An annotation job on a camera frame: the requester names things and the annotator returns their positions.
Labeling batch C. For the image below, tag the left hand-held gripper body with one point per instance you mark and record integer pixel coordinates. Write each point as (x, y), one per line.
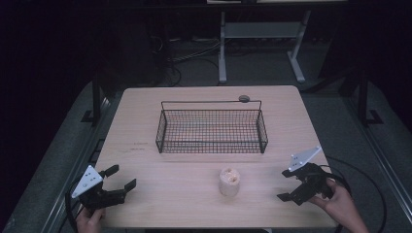
(86, 182)

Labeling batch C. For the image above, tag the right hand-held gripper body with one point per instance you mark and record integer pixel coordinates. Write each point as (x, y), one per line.
(311, 185)

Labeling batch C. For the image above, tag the person's right hand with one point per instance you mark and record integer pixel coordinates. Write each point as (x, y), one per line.
(338, 201)

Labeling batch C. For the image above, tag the person's left hand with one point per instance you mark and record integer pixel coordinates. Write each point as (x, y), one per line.
(89, 222)

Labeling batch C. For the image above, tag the small grey round object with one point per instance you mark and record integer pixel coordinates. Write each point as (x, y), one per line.
(244, 98)

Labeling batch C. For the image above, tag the aluminium frame rail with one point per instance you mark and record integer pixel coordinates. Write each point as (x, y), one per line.
(380, 165)
(66, 181)

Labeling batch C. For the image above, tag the black upright post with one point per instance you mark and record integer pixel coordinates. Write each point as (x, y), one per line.
(96, 98)

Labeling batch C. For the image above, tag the white metal stand frame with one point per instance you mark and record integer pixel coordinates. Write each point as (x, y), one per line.
(262, 30)

